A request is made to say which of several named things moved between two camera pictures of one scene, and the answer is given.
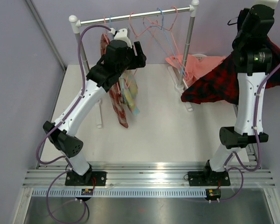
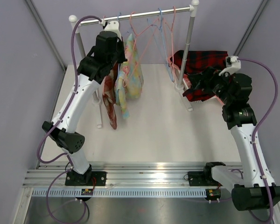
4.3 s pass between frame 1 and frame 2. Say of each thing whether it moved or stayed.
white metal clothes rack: stayed
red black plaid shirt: moved
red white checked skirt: moved
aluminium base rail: stayed
